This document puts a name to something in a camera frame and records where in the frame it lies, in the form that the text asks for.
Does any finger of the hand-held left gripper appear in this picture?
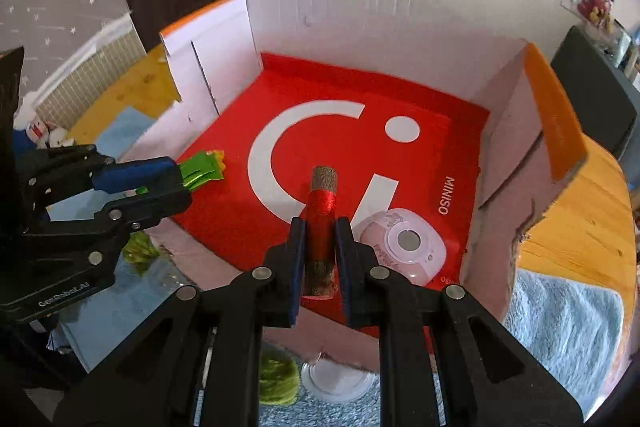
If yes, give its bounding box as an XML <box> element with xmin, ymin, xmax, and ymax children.
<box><xmin>20</xmin><ymin>193</ymin><xmax>194</xmax><ymax>269</ymax></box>
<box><xmin>17</xmin><ymin>145</ymin><xmax>191</xmax><ymax>208</ymax></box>

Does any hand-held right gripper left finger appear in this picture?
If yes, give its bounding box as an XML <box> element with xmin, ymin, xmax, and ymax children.
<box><xmin>52</xmin><ymin>217</ymin><xmax>307</xmax><ymax>427</ymax></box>

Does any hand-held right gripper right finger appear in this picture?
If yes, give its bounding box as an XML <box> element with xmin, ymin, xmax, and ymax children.
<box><xmin>334</xmin><ymin>217</ymin><xmax>586</xmax><ymax>427</ymax></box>

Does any green foil roll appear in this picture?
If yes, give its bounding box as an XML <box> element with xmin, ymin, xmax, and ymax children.
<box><xmin>177</xmin><ymin>150</ymin><xmax>227</xmax><ymax>194</ymax></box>

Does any red wooden stick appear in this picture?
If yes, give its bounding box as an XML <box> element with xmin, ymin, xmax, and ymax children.
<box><xmin>300</xmin><ymin>165</ymin><xmax>339</xmax><ymax>301</ymax></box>

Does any orange white cardboard box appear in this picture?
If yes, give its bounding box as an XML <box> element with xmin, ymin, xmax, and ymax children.
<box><xmin>120</xmin><ymin>0</ymin><xmax>588</xmax><ymax>360</ymax></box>

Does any pink round device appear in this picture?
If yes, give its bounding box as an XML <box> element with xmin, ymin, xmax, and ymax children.
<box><xmin>352</xmin><ymin>207</ymin><xmax>449</xmax><ymax>286</ymax></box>

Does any large green yarn ball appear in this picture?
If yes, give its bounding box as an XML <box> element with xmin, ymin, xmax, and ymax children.
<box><xmin>257</xmin><ymin>347</ymin><xmax>302</xmax><ymax>408</ymax></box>

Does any clear round plastic container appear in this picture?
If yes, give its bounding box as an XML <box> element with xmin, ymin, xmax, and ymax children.
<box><xmin>302</xmin><ymin>353</ymin><xmax>374</xmax><ymax>403</ymax></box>

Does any white plush toy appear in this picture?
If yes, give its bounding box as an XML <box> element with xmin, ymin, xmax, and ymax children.
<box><xmin>25</xmin><ymin>116</ymin><xmax>77</xmax><ymax>148</ymax></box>

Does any light blue fluffy blanket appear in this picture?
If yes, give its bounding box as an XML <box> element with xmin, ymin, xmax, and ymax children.
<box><xmin>47</xmin><ymin>106</ymin><xmax>626</xmax><ymax>427</ymax></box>

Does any dark grey chair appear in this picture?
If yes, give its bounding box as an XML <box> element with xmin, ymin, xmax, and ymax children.
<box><xmin>550</xmin><ymin>26</ymin><xmax>640</xmax><ymax>164</ymax></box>

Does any red plush toy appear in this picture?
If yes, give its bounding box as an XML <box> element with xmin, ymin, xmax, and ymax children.
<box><xmin>577</xmin><ymin>0</ymin><xmax>617</xmax><ymax>28</ymax></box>

